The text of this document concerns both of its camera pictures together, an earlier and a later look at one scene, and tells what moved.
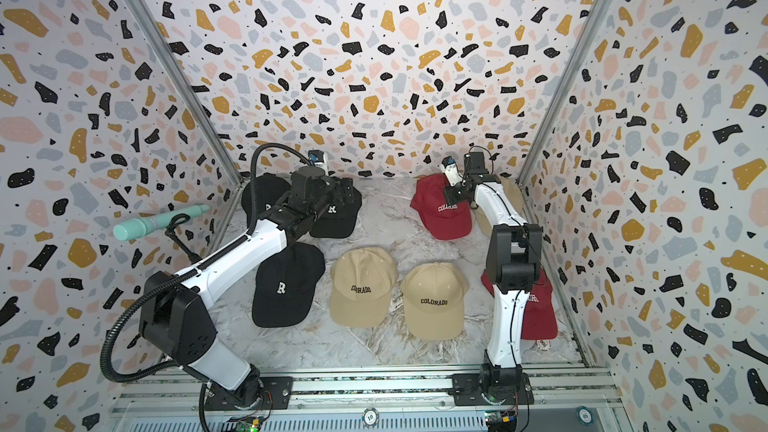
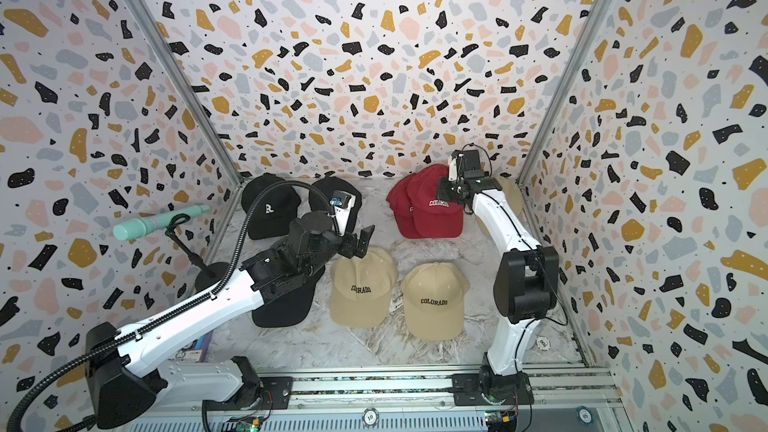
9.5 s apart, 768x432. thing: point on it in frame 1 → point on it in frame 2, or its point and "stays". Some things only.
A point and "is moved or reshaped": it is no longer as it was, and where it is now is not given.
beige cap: (362, 282) stays
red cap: (444, 220) is moved or reshaped
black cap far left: (270, 188) stays
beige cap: (515, 197) stays
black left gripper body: (330, 194) → (339, 245)
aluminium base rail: (178, 399) stays
